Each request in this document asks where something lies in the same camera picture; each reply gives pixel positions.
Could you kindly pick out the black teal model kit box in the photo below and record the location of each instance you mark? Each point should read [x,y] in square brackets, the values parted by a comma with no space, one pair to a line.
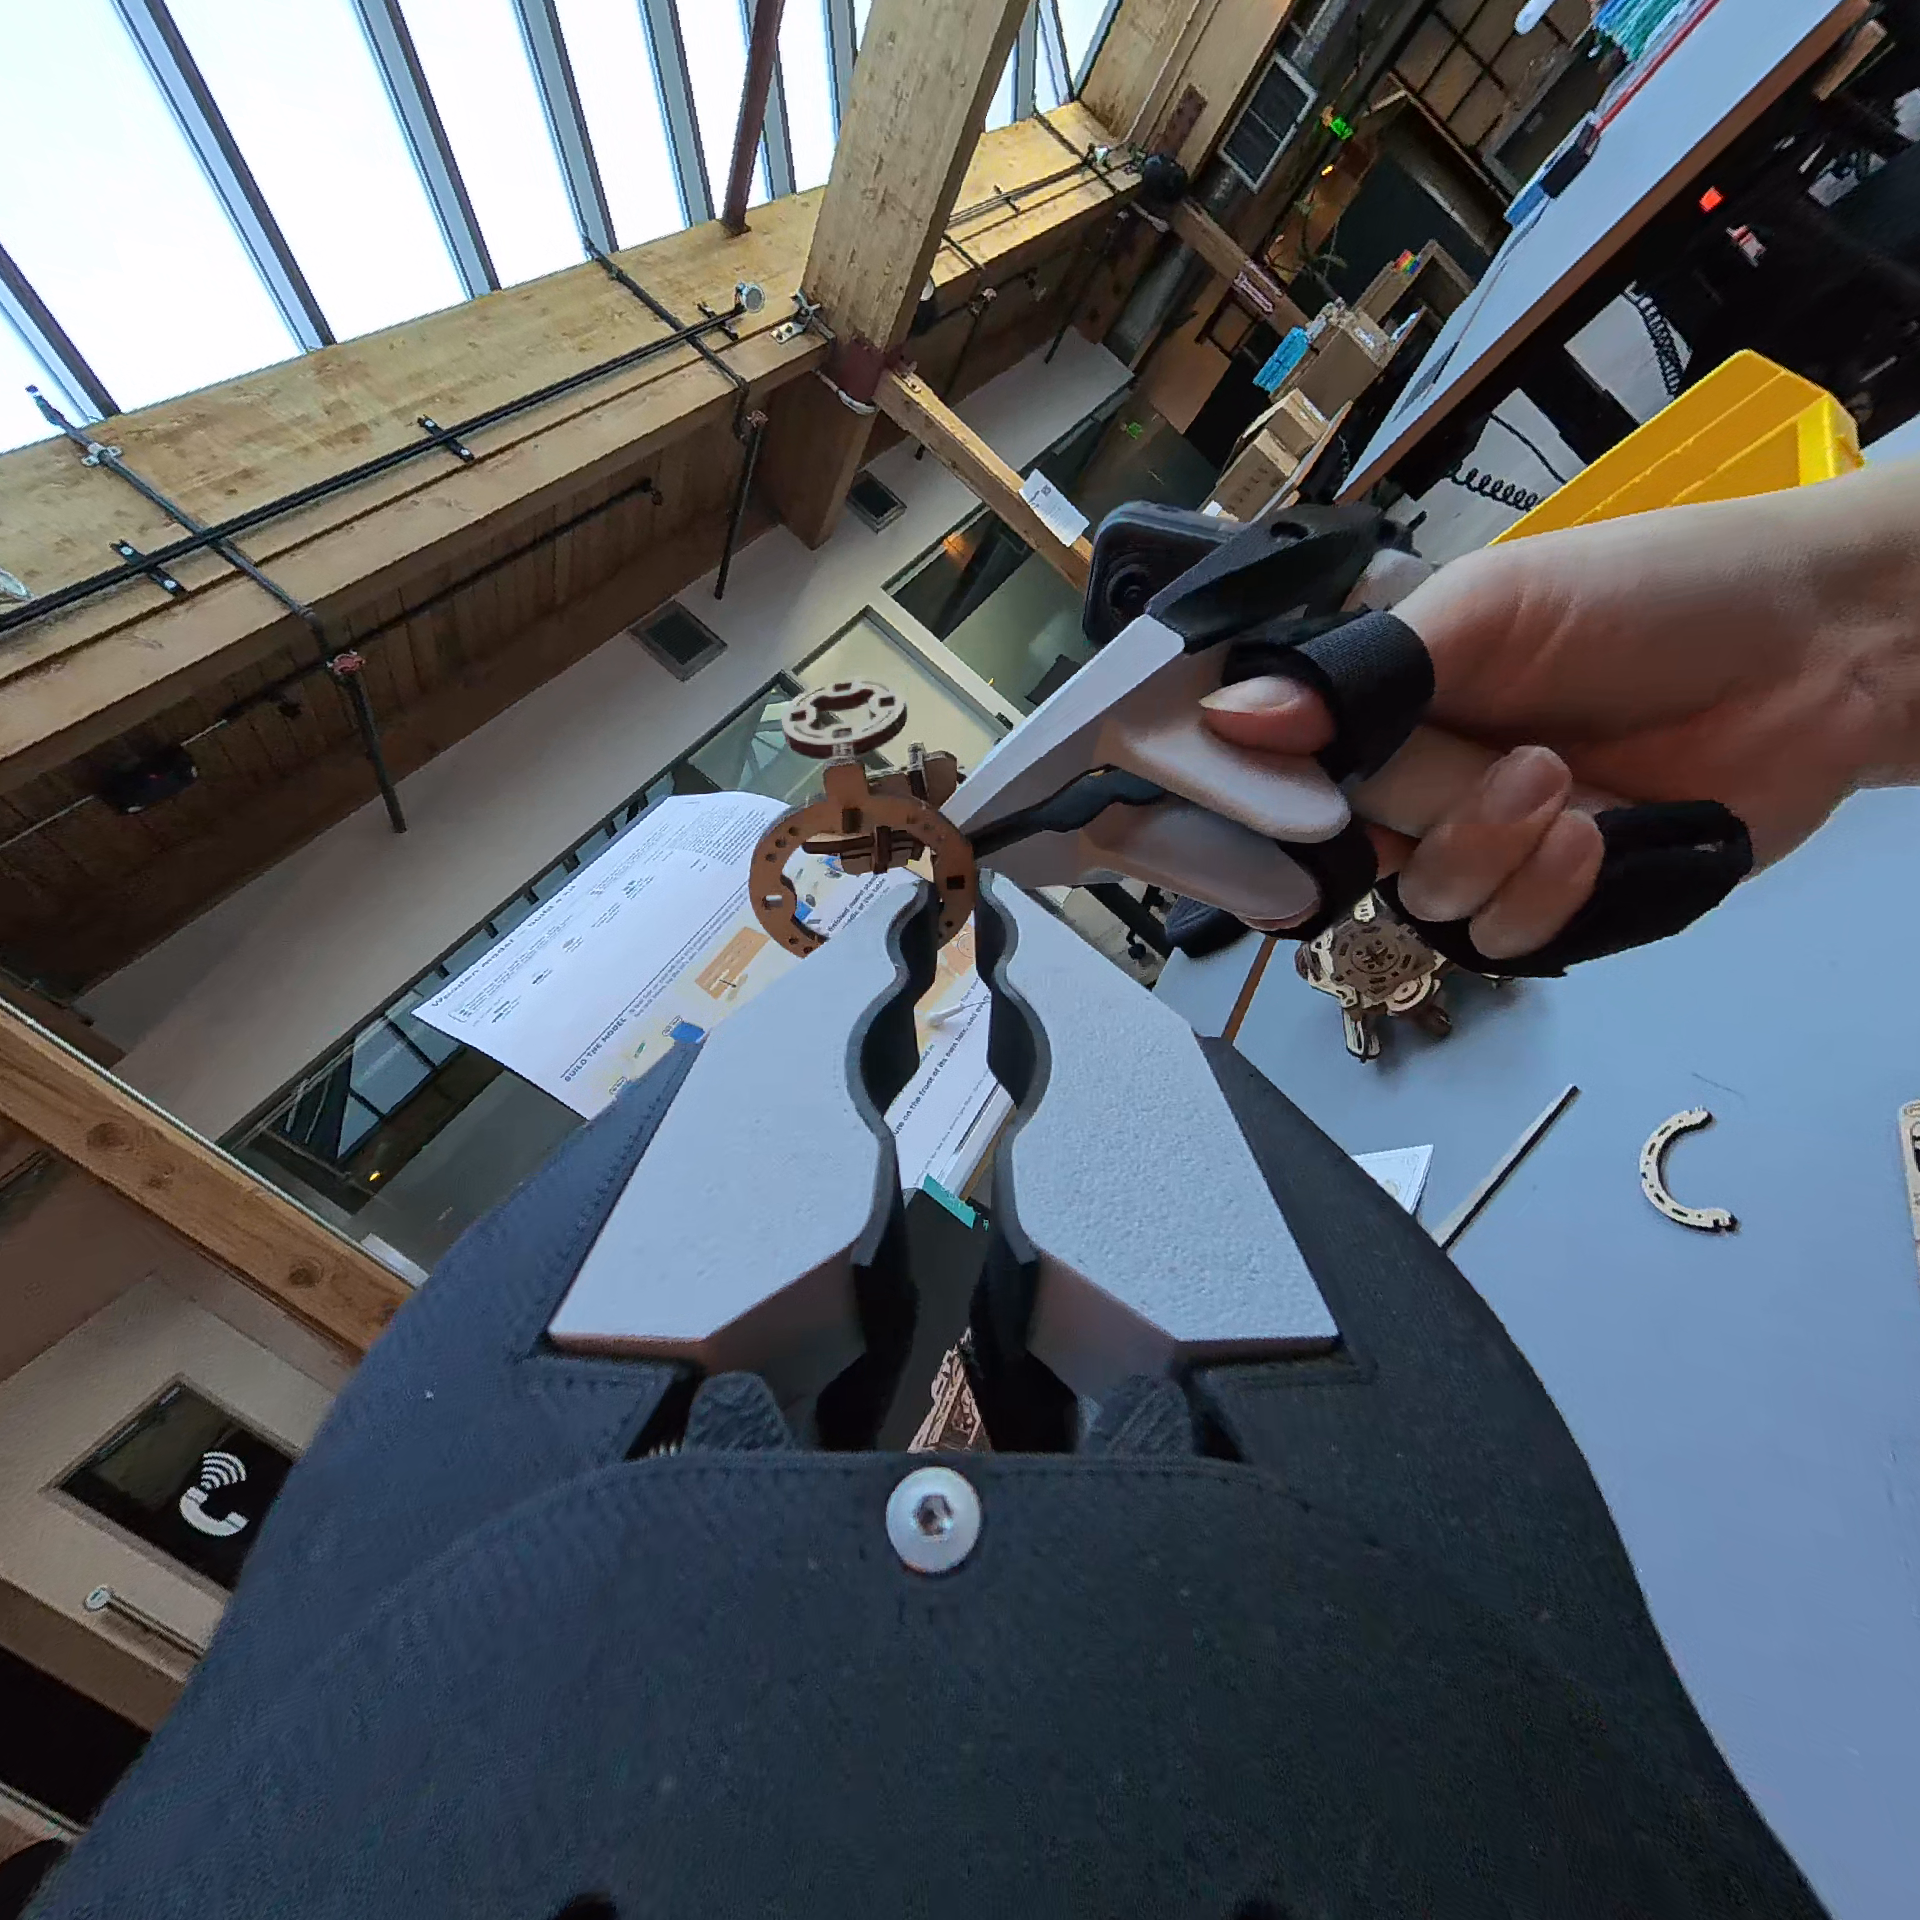
[938,1305]

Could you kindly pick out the curved wooden model part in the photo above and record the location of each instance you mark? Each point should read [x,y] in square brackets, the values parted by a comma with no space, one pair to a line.
[1649,1178]

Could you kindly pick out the laser-cut wooden part sheet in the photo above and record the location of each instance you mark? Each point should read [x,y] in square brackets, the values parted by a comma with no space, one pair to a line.
[1911,1184]

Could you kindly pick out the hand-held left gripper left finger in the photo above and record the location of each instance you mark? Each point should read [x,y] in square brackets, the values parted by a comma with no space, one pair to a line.
[721,1184]

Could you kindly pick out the slanted black conduit pipe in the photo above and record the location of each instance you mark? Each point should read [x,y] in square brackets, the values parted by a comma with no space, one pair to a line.
[224,552]

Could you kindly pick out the grey wall vent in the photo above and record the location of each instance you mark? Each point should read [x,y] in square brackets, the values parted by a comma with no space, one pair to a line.
[677,638]
[877,501]

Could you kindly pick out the white printed instruction sheet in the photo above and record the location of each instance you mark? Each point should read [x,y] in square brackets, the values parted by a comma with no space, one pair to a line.
[599,975]

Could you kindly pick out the long black conduit pipe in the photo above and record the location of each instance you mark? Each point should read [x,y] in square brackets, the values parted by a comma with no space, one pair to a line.
[376,476]

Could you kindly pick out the person's right hand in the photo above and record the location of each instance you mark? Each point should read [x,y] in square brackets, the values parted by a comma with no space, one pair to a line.
[1652,676]

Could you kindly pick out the cardboard box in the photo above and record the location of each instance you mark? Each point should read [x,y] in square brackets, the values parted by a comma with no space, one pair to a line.
[1268,450]
[1350,359]

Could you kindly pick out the long white workbench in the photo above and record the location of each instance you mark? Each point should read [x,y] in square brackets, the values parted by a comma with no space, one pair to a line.
[1575,270]

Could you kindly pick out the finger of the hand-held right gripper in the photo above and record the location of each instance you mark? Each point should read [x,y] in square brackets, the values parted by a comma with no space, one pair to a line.
[1089,713]

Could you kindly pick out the yellow plastic bin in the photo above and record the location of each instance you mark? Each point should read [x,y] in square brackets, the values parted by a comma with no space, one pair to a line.
[1724,436]

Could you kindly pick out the white paper card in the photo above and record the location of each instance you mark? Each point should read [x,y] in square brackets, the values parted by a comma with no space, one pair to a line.
[1396,1173]

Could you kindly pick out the thin wooden strip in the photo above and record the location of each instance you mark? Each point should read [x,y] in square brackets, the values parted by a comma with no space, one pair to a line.
[1504,1167]

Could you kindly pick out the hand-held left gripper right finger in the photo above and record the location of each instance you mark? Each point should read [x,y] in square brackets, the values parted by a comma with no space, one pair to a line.
[1154,1184]

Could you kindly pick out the black phone icon sign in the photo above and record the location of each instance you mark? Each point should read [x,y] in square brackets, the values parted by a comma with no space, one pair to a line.
[181,1484]

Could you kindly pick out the partly built wooden model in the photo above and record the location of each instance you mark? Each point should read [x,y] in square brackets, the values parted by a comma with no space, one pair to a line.
[1373,975]

